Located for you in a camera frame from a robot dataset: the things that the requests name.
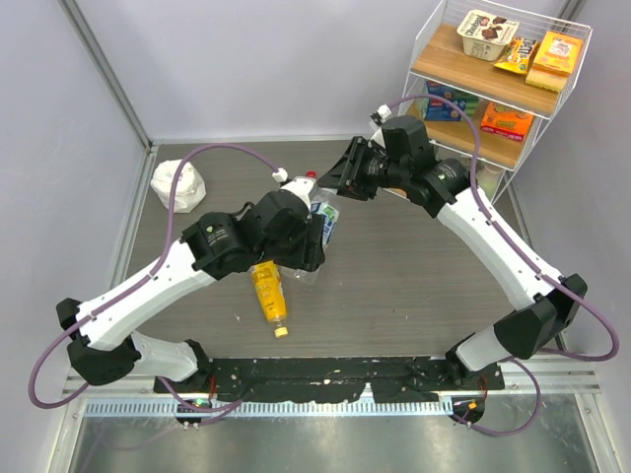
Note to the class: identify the clear bottle blue green label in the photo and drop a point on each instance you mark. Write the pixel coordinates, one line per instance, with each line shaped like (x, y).
(324, 203)

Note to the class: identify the white slotted cable duct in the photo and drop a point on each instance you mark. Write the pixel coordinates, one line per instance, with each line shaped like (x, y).
(163, 407)

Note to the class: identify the white wire shelf rack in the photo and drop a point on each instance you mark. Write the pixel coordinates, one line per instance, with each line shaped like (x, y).
(437, 56)

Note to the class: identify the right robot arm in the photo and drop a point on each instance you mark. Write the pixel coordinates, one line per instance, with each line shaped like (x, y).
(400, 156)

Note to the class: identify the blue green box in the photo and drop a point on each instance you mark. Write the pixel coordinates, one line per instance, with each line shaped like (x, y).
(436, 107)

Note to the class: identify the yellow candy bag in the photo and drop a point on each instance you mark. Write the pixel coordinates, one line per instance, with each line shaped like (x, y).
(518, 55)

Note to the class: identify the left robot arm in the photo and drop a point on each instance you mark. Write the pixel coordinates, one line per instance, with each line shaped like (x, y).
(279, 228)

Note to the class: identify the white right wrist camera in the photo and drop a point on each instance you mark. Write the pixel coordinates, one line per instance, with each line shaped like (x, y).
(381, 114)

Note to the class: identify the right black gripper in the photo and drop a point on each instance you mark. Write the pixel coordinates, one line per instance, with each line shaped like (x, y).
(346, 174)

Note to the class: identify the yellow label bottle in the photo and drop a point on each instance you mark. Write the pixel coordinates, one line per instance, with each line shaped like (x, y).
(268, 287)

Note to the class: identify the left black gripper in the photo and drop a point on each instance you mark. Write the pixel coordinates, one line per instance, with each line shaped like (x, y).
(310, 255)

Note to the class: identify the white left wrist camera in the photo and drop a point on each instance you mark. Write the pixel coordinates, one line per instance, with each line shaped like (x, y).
(299, 186)

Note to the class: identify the white yogurt cup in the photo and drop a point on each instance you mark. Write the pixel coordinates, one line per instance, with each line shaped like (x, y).
(485, 36)

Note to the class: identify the orange snack box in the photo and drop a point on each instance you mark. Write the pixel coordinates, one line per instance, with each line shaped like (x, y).
(506, 122)

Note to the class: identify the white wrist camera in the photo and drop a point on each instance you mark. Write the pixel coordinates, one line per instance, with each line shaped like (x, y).
(299, 186)
(381, 114)

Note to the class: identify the crumpled white paper towel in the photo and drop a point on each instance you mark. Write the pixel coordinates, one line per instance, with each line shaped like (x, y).
(190, 189)

